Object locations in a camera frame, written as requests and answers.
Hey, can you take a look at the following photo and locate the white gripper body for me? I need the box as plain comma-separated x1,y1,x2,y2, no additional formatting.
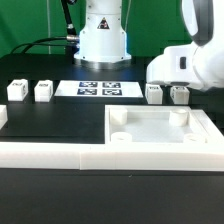
146,45,203,90

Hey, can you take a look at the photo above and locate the white square table top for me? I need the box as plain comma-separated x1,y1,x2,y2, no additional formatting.
104,105,208,143

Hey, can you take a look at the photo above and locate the white U-shaped obstacle fence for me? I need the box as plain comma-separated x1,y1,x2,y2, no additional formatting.
0,109,224,171

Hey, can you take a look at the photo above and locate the white sheet with markers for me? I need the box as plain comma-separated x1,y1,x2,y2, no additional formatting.
55,80,143,98

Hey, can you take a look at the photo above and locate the black cable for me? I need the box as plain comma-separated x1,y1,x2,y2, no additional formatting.
9,0,81,55

